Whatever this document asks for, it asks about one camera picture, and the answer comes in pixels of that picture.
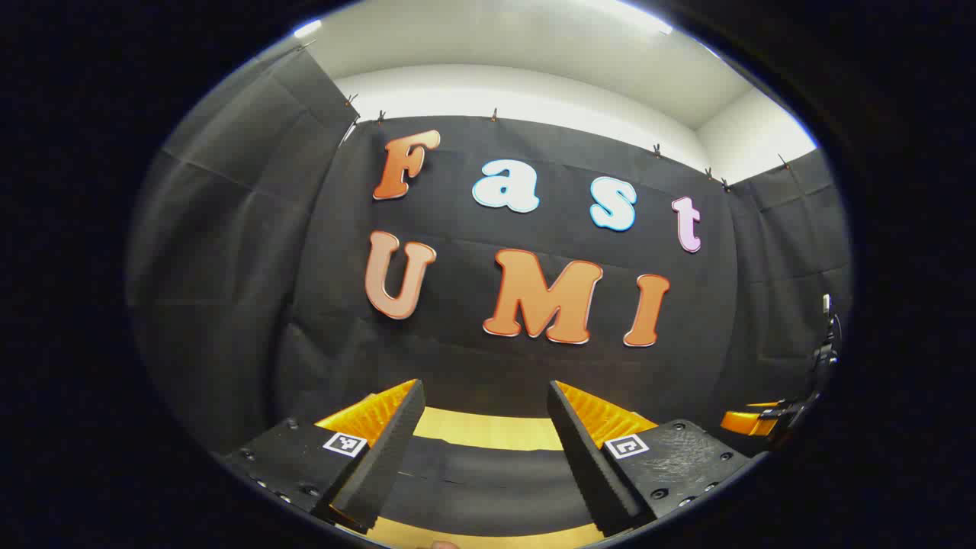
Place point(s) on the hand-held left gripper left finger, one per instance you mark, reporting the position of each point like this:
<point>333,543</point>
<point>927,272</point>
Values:
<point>393,450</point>

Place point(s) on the dark blue jeans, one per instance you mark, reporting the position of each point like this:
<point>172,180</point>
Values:
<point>488,484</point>

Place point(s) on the black backdrop cloth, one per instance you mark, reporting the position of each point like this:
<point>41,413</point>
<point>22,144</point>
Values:
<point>457,358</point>

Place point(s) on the ceiling light strip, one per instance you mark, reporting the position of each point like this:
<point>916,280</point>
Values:
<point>307,29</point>

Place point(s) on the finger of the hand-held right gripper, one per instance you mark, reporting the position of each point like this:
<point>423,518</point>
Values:
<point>743,421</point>

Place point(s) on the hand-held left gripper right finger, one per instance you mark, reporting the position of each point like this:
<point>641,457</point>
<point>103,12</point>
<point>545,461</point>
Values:
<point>583,450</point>

